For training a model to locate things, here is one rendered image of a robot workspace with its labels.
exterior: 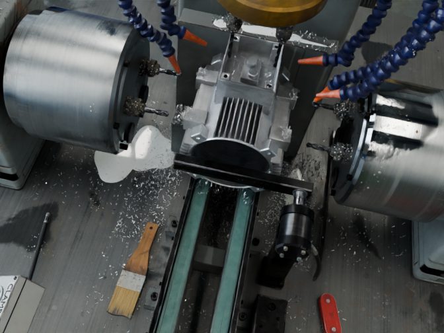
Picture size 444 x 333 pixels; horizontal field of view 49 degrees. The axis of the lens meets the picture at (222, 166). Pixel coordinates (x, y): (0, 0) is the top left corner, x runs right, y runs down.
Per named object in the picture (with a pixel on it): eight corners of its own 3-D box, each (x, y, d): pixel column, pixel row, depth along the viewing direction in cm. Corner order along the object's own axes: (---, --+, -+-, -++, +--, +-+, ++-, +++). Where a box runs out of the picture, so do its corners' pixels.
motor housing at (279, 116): (199, 104, 108) (205, 41, 92) (283, 123, 108) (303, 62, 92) (178, 180, 97) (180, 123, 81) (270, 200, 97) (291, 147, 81)
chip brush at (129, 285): (142, 221, 105) (142, 219, 104) (164, 227, 105) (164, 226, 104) (106, 313, 94) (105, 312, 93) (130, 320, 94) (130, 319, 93)
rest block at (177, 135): (176, 131, 118) (177, 100, 108) (204, 137, 118) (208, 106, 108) (170, 151, 115) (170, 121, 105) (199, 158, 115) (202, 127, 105)
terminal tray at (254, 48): (224, 59, 95) (228, 32, 89) (278, 71, 95) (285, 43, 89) (212, 106, 89) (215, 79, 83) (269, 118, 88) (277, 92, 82)
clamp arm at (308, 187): (310, 187, 90) (176, 158, 91) (314, 179, 88) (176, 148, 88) (308, 203, 88) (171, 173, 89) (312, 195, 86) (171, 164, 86)
